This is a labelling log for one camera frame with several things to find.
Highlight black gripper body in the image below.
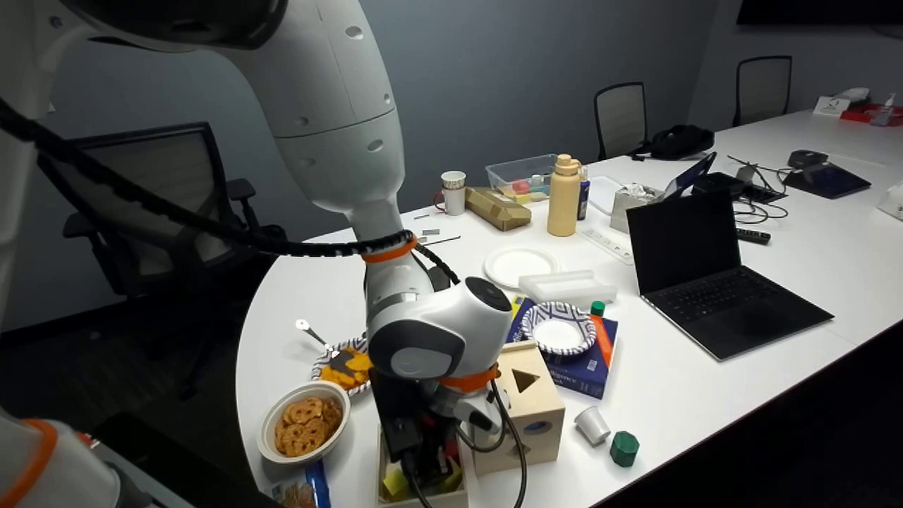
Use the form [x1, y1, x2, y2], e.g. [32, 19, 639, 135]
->
[372, 375, 459, 493]

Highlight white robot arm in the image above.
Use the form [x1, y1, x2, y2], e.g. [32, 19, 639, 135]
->
[0, 0, 512, 493]

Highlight yellow block front left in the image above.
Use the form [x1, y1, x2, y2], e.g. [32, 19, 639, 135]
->
[380, 464, 409, 499]

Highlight wooden block tray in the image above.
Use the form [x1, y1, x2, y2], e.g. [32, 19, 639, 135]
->
[378, 451, 469, 508]

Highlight wooden shape sorter box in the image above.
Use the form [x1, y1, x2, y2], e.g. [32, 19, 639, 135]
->
[482, 342, 564, 471]

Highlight white cylinder block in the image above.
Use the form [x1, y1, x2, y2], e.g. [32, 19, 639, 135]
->
[575, 406, 610, 447]

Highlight green cylinder block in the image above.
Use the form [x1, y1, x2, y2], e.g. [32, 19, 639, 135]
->
[610, 431, 640, 468]

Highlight brown rectangular box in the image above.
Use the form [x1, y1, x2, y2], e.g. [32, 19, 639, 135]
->
[465, 187, 531, 232]

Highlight patterned bowl of orange snacks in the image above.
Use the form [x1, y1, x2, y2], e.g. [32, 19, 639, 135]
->
[313, 340, 372, 392]

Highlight white bowl of pretzels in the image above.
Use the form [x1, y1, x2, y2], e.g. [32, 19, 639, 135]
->
[256, 382, 351, 467]

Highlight snack bag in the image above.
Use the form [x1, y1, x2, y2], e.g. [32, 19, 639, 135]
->
[273, 464, 334, 508]

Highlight metal spoon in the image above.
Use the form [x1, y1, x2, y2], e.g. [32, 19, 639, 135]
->
[293, 318, 334, 349]

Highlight blue patterned paper bowl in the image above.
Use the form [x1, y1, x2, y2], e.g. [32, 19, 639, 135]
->
[521, 303, 596, 356]

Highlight blue book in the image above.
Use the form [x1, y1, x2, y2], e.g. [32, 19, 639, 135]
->
[509, 300, 617, 399]

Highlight white plate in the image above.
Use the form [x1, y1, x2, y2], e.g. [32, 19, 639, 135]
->
[482, 248, 555, 289]

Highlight clear plastic tray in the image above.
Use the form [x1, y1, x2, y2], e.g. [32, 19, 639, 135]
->
[519, 270, 616, 304]

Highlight white cup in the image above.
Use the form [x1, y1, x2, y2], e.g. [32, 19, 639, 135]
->
[441, 169, 465, 214]

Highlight clear plastic container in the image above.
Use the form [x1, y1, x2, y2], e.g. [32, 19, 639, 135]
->
[486, 153, 555, 204]

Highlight black office chair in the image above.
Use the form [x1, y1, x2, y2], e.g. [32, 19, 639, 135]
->
[36, 121, 286, 399]

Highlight tan bottle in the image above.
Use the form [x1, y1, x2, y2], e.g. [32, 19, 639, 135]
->
[548, 153, 581, 237]

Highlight black laptop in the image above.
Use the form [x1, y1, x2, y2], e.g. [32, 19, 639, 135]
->
[626, 193, 829, 361]

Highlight far left chair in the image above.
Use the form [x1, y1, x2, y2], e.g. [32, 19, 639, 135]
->
[596, 81, 647, 159]

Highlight black bag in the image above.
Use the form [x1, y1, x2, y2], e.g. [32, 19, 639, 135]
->
[648, 125, 713, 160]

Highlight black mouse pad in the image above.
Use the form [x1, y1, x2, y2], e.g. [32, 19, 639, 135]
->
[785, 163, 870, 200]

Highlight far right chair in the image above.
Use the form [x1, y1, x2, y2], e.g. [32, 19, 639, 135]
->
[735, 57, 792, 125]

